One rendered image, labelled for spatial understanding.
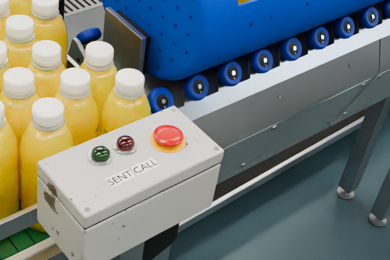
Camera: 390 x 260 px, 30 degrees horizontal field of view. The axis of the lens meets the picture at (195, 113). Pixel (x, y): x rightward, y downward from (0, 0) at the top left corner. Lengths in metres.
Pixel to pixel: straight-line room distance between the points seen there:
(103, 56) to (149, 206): 0.25
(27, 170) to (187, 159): 0.22
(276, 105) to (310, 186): 1.16
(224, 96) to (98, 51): 0.31
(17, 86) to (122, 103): 0.14
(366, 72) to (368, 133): 0.77
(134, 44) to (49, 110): 0.28
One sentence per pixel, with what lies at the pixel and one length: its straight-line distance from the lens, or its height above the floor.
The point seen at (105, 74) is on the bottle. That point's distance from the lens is 1.02.
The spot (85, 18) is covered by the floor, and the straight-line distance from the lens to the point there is 3.08.
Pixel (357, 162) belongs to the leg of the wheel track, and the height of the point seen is 0.17.
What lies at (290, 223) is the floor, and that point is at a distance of 2.35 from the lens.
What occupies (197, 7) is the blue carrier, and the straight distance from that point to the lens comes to 1.06.
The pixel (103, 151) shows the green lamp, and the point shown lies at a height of 1.11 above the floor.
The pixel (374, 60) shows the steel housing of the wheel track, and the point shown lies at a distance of 1.55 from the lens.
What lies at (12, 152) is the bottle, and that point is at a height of 1.04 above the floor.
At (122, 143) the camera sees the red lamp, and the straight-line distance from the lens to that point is 0.85.
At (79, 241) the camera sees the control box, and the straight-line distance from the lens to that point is 0.82.
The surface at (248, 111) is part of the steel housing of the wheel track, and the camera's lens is 1.30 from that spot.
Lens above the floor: 1.69
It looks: 39 degrees down
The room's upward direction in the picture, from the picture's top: 10 degrees clockwise
